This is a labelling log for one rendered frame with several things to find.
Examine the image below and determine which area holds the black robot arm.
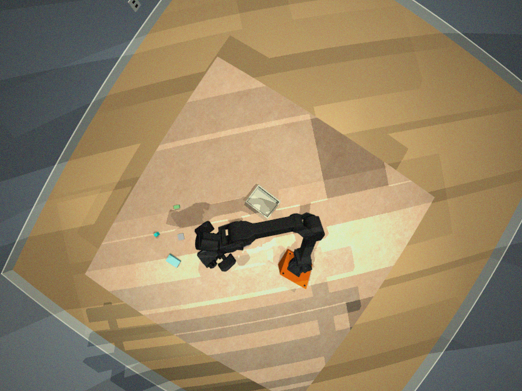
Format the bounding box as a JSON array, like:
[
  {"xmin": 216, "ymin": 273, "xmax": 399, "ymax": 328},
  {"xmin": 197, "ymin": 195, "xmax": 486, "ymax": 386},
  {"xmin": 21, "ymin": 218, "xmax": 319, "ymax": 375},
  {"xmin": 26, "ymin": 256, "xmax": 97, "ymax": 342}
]
[{"xmin": 195, "ymin": 212, "xmax": 325, "ymax": 277}]

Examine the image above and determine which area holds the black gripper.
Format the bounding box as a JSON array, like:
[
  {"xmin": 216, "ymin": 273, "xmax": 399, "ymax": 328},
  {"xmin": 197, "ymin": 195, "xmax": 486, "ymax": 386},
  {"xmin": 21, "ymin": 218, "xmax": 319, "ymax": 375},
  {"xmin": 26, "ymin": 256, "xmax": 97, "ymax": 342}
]
[{"xmin": 195, "ymin": 221, "xmax": 236, "ymax": 272}]

